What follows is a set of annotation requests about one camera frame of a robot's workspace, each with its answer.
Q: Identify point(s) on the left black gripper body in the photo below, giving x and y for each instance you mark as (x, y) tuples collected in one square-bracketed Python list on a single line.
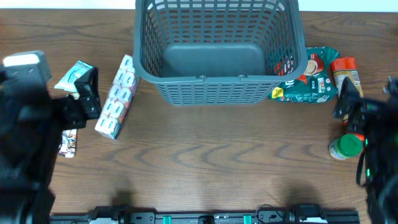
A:
[(74, 109)]

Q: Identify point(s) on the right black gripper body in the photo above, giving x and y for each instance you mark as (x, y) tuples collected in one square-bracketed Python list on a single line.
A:
[(354, 109)]

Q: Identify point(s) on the green lid jar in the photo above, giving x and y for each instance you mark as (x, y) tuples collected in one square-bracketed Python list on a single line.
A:
[(345, 147)]

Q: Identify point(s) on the teal snack pouch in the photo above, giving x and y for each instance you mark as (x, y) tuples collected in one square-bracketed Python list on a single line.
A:
[(67, 81)]

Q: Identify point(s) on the beige nuts bag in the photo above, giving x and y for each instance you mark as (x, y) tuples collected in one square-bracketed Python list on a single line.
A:
[(67, 148)]

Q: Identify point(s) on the spaghetti pack with red ends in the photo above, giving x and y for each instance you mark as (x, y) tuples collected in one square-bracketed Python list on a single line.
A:
[(345, 67)]

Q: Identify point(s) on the green Nescafe coffee bag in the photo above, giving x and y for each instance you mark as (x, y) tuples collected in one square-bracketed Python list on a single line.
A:
[(314, 85)]

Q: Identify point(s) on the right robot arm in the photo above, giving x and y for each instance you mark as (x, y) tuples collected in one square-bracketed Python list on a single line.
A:
[(377, 167)]

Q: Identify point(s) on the white tissue pack bundle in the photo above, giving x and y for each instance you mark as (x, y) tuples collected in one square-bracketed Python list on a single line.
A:
[(120, 97)]

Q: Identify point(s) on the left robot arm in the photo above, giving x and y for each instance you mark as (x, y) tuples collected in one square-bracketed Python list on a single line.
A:
[(32, 124)]

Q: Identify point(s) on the black rail at table edge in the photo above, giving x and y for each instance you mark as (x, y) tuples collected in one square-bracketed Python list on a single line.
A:
[(299, 214)]

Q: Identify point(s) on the grey plastic basket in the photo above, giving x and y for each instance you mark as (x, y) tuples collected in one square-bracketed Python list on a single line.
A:
[(213, 52)]

